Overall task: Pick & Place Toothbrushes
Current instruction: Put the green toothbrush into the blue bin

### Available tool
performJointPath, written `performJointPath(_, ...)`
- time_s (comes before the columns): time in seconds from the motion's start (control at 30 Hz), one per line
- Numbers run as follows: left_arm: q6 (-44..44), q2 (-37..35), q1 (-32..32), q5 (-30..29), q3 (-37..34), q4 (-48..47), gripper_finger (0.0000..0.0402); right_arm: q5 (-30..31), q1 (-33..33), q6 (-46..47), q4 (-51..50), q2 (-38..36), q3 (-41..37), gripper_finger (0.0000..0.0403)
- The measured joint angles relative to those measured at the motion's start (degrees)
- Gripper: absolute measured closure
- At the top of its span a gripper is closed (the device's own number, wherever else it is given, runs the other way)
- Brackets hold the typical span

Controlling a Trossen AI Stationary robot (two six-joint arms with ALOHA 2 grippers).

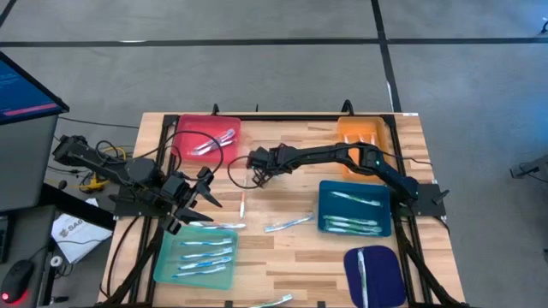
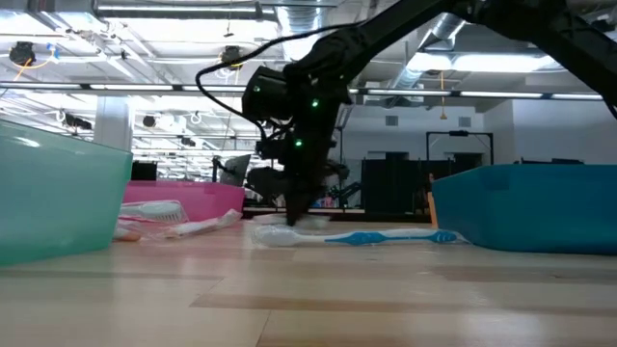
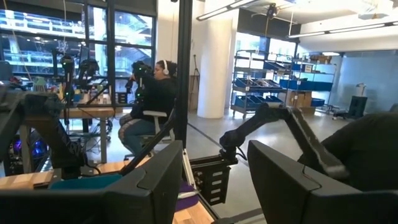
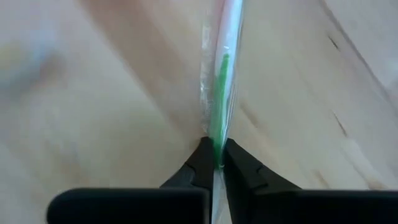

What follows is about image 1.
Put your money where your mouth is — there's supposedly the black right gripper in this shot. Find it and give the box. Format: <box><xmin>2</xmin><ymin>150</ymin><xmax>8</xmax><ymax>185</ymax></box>
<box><xmin>247</xmin><ymin>144</ymin><xmax>296</xmax><ymax>189</ymax></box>

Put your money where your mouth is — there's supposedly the black floor cable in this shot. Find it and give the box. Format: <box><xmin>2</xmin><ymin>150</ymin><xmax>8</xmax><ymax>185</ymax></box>
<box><xmin>516</xmin><ymin>161</ymin><xmax>548</xmax><ymax>184</ymax></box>
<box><xmin>57</xmin><ymin>115</ymin><xmax>141</xmax><ymax>129</ymax></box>

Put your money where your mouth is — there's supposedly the grey stand foot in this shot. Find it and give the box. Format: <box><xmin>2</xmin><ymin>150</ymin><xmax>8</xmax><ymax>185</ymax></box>
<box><xmin>509</xmin><ymin>153</ymin><xmax>548</xmax><ymax>179</ymax></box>

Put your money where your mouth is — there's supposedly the black desk crossbar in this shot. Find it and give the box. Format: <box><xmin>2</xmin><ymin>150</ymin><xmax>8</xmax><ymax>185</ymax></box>
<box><xmin>39</xmin><ymin>183</ymin><xmax>117</xmax><ymax>232</ymax></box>

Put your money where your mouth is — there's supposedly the orange translucent plastic bin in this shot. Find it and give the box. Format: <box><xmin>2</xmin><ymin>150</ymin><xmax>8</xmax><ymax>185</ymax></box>
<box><xmin>337</xmin><ymin>115</ymin><xmax>391</xmax><ymax>181</ymax></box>

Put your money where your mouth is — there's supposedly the navy blue flat tray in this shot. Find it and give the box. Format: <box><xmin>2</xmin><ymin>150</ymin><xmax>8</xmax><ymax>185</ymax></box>
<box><xmin>342</xmin><ymin>245</ymin><xmax>407</xmax><ymax>308</ymax></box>

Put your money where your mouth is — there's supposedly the yellow cable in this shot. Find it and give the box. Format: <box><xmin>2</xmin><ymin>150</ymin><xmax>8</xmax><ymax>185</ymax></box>
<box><xmin>79</xmin><ymin>145</ymin><xmax>129</xmax><ymax>193</ymax></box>

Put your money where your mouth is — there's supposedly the teal blue plastic bin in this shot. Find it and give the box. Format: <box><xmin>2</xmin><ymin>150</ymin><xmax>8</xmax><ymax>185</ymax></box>
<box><xmin>317</xmin><ymin>179</ymin><xmax>393</xmax><ymax>238</ymax></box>

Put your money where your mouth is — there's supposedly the black computer mouse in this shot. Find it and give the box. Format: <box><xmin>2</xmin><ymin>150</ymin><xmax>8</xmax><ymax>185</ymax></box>
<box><xmin>0</xmin><ymin>258</ymin><xmax>35</xmax><ymax>305</ymax></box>

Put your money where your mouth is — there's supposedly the blue screen monitor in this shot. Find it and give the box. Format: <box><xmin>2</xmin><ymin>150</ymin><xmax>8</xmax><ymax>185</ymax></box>
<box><xmin>0</xmin><ymin>50</ymin><xmax>70</xmax><ymax>126</ymax></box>

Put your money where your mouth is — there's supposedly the red translucent plastic bin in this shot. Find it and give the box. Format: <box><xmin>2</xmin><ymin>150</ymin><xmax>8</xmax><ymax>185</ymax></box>
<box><xmin>173</xmin><ymin>114</ymin><xmax>241</xmax><ymax>166</ymax></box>

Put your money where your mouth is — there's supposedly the green translucent plastic bin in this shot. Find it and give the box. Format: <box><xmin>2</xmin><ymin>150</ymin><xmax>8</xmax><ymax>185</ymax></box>
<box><xmin>152</xmin><ymin>225</ymin><xmax>239</xmax><ymax>291</ymax></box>

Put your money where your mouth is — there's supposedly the green toothbrush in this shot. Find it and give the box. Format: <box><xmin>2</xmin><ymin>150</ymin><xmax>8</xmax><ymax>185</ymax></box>
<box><xmin>250</xmin><ymin>293</ymin><xmax>295</xmax><ymax>308</ymax></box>
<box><xmin>330</xmin><ymin>191</ymin><xmax>383</xmax><ymax>208</ymax></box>
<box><xmin>323</xmin><ymin>226</ymin><xmax>380</xmax><ymax>237</ymax></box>
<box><xmin>321</xmin><ymin>214</ymin><xmax>380</xmax><ymax>227</ymax></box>
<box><xmin>325</xmin><ymin>220</ymin><xmax>383</xmax><ymax>233</ymax></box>

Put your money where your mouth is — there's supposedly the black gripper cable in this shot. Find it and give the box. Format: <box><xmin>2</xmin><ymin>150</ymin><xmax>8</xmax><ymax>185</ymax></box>
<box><xmin>140</xmin><ymin>130</ymin><xmax>226</xmax><ymax>181</ymax></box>
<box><xmin>226</xmin><ymin>154</ymin><xmax>262</xmax><ymax>189</ymax></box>

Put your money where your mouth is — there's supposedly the thick black cable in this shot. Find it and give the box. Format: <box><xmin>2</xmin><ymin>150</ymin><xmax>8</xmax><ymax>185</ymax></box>
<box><xmin>104</xmin><ymin>213</ymin><xmax>142</xmax><ymax>300</ymax></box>

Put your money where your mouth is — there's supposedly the blue toothbrush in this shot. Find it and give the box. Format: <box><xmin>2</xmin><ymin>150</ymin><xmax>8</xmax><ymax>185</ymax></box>
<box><xmin>182</xmin><ymin>246</ymin><xmax>235</xmax><ymax>260</ymax></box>
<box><xmin>179</xmin><ymin>238</ymin><xmax>234</xmax><ymax>247</ymax></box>
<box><xmin>264</xmin><ymin>215</ymin><xmax>314</xmax><ymax>234</ymax></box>
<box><xmin>171</xmin><ymin>264</ymin><xmax>228</xmax><ymax>279</ymax></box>
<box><xmin>177</xmin><ymin>256</ymin><xmax>233</xmax><ymax>270</ymax></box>

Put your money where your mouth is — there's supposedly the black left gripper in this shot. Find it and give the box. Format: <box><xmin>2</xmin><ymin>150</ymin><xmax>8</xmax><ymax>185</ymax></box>
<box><xmin>160</xmin><ymin>166</ymin><xmax>223</xmax><ymax>235</ymax></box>

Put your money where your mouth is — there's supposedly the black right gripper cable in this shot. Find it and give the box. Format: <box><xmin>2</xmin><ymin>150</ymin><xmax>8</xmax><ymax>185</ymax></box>
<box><xmin>226</xmin><ymin>154</ymin><xmax>262</xmax><ymax>189</ymax></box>

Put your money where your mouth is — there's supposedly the white printed paper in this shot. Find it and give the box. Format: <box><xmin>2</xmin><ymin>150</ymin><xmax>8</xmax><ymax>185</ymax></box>
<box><xmin>51</xmin><ymin>198</ymin><xmax>114</xmax><ymax>264</ymax></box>

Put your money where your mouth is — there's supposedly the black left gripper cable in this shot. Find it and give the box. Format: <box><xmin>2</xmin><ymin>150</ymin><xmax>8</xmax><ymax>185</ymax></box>
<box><xmin>140</xmin><ymin>130</ymin><xmax>226</xmax><ymax>181</ymax></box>

